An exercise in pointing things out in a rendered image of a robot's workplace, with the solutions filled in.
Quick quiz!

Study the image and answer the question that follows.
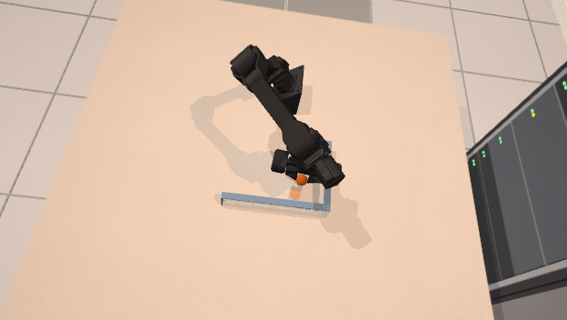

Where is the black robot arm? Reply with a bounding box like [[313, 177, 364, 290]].
[[230, 45, 345, 189]]

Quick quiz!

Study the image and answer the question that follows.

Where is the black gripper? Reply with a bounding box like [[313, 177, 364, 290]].
[[271, 149, 321, 184]]

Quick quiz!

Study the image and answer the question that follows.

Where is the clear l-shaped low wall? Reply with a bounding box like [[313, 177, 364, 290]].
[[222, 184, 330, 218]]

